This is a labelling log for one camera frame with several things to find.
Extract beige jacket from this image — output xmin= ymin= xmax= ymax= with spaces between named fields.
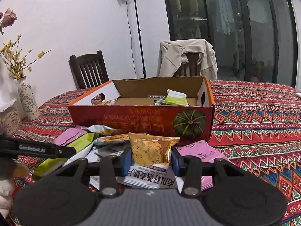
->
xmin=156 ymin=39 xmax=218 ymax=80

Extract floral ceramic vase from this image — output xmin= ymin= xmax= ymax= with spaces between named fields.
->
xmin=18 ymin=76 xmax=40 ymax=120

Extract red patterned tablecloth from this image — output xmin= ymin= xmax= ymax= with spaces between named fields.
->
xmin=12 ymin=81 xmax=300 ymax=225

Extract orange pumpkin crisp snack packet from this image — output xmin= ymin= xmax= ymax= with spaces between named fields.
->
xmin=128 ymin=133 xmax=180 ymax=166

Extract studio light on stand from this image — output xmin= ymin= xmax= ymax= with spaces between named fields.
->
xmin=119 ymin=0 xmax=147 ymax=79

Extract glass jar with snacks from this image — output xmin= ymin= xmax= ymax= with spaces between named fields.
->
xmin=0 ymin=99 xmax=21 ymax=136

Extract silver orange snack packet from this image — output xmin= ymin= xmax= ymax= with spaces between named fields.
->
xmin=93 ymin=134 xmax=130 ymax=146

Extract dried pink roses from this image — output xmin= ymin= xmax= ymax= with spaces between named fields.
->
xmin=0 ymin=8 xmax=17 ymax=35

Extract white barcode snack packet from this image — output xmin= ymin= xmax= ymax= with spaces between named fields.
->
xmin=117 ymin=164 xmax=177 ymax=189

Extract yellow flower branches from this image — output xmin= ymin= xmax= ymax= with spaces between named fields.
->
xmin=1 ymin=34 xmax=51 ymax=81

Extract black framed glass door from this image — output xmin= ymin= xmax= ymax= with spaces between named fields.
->
xmin=165 ymin=0 xmax=298 ymax=87

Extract lime green snack packet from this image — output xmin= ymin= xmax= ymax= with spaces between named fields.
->
xmin=32 ymin=133 xmax=100 ymax=181

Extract wooden chair with jacket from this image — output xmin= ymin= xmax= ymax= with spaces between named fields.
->
xmin=173 ymin=53 xmax=204 ymax=76

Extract green white packet in box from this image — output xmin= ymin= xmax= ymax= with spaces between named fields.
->
xmin=164 ymin=89 xmax=189 ymax=106

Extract orange pumpkin cardboard box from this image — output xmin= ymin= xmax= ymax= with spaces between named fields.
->
xmin=68 ymin=76 xmax=215 ymax=145

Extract pink snack pack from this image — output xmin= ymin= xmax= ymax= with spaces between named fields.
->
xmin=176 ymin=140 xmax=236 ymax=191

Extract dark wooden chair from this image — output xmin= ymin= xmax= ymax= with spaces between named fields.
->
xmin=69 ymin=50 xmax=109 ymax=89

